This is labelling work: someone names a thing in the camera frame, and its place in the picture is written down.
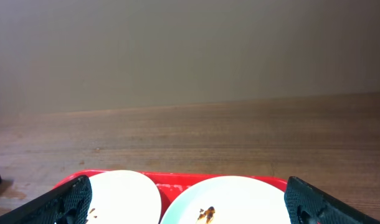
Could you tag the white plate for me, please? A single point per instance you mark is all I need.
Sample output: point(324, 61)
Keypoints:
point(123, 197)
point(229, 199)

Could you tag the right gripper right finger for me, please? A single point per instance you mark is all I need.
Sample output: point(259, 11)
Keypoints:
point(307, 204)

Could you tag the red plastic tray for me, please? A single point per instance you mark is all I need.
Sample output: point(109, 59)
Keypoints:
point(171, 185)

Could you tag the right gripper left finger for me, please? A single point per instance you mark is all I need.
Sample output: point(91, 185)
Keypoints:
point(66, 204)

